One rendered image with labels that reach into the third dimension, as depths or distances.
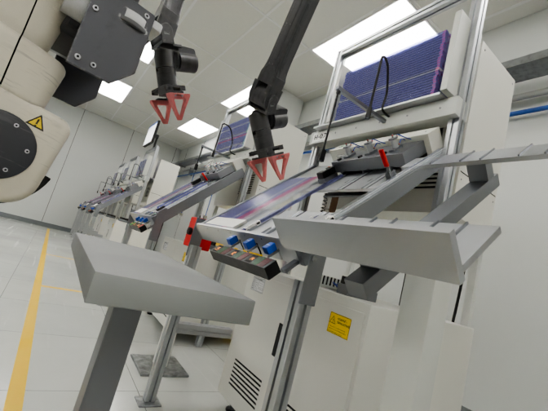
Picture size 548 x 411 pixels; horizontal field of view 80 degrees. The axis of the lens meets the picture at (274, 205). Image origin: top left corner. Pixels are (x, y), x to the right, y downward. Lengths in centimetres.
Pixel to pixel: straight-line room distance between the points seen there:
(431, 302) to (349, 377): 48
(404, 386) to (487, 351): 199
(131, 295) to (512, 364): 239
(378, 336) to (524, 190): 190
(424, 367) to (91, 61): 77
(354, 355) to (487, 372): 168
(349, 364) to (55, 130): 92
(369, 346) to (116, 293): 78
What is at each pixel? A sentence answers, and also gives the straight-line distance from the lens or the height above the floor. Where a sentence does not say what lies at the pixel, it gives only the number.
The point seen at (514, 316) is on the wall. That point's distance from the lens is 262.
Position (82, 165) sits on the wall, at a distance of 950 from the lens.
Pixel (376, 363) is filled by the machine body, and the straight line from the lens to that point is 112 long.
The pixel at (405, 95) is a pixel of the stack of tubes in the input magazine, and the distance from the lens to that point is 145.
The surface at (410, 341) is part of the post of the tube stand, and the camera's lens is 68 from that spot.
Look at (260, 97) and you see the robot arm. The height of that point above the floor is 109.
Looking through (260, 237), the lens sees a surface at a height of 72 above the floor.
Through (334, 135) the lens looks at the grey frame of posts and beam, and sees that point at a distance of 168.
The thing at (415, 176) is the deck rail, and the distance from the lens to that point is 117.
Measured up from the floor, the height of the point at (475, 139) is 132.
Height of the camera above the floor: 67
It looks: 9 degrees up
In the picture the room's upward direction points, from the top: 15 degrees clockwise
